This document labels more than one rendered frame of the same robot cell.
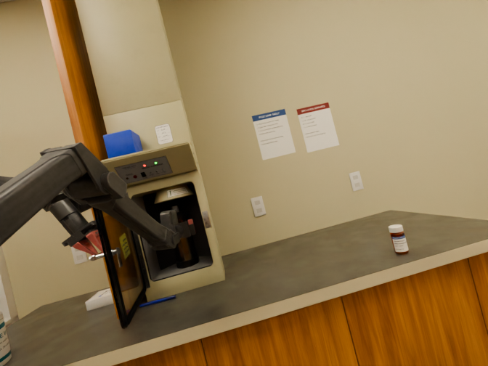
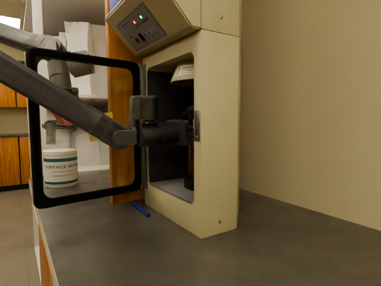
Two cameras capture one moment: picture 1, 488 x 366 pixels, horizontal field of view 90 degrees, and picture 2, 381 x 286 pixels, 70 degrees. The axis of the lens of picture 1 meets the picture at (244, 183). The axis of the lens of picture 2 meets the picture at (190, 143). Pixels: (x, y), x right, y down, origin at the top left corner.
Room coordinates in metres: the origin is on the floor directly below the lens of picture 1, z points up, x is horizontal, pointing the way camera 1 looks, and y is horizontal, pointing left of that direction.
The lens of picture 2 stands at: (0.71, -0.35, 1.21)
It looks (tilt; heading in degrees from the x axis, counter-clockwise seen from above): 5 degrees down; 62
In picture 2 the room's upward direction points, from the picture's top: straight up
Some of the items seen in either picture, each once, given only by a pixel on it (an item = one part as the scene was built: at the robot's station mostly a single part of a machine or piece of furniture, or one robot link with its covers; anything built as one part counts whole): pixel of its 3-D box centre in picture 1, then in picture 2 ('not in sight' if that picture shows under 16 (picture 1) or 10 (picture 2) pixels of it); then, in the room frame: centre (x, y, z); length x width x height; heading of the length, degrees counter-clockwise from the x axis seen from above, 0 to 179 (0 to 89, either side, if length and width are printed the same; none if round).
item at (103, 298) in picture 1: (110, 295); not in sight; (1.12, 0.71, 0.96); 0.16 x 0.12 x 0.04; 96
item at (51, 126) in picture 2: (117, 257); (50, 133); (0.72, 0.41, 1.18); 0.02 x 0.02 x 0.06; 12
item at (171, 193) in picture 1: (173, 193); (201, 73); (1.10, 0.32, 1.34); 0.18 x 0.18 x 0.05
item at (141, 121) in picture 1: (171, 197); (204, 81); (1.13, 0.34, 1.32); 0.32 x 0.25 x 0.77; 95
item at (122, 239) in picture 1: (122, 248); (91, 128); (0.82, 0.45, 1.19); 0.30 x 0.01 x 0.40; 12
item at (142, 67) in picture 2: (135, 240); (142, 127); (0.98, 0.48, 1.19); 0.03 x 0.02 x 0.39; 95
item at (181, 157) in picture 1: (152, 165); (145, 21); (0.94, 0.33, 1.46); 0.32 x 0.11 x 0.10; 95
